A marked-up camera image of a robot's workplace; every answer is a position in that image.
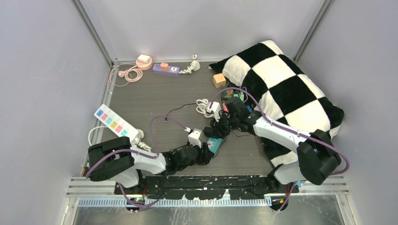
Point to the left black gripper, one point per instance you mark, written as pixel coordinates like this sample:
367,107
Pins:
204,153

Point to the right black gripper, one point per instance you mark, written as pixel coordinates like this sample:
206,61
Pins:
218,125

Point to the black power adapter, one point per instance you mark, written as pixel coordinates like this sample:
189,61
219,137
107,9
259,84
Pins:
211,132

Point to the teal usb power strip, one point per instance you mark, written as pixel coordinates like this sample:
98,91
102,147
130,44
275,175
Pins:
214,144

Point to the pink plug adapter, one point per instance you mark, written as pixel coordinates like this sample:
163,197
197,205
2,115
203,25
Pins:
224,107

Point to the blue cube socket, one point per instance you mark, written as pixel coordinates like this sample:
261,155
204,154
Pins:
249,108

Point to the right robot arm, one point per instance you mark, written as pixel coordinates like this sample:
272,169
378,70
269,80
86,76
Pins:
316,160

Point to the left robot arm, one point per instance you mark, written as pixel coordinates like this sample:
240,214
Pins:
119,161

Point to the dark green cube socket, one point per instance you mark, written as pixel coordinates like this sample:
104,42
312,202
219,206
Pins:
227,94

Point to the orange cube socket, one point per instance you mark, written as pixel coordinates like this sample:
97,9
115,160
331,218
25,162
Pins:
219,80

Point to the orange small plug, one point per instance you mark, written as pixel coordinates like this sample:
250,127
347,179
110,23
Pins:
164,66

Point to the pink round socket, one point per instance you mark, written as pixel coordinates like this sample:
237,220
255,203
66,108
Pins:
144,65

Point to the small teal adapters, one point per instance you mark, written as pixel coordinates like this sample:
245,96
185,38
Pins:
240,96

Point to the checkered black white pillow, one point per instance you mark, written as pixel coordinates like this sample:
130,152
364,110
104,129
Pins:
280,88

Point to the purple power strip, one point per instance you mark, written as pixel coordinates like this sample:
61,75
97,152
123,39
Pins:
172,70

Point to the white colourful power strip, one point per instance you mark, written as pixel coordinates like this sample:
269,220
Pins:
115,123

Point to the white charger block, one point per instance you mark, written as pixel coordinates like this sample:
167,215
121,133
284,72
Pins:
143,58

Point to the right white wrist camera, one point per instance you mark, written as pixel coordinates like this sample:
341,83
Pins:
213,109

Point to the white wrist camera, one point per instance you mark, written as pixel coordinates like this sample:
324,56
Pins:
213,109
194,138

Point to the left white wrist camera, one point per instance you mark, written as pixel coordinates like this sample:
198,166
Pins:
194,138

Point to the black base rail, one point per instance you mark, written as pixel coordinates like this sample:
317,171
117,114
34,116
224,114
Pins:
240,187

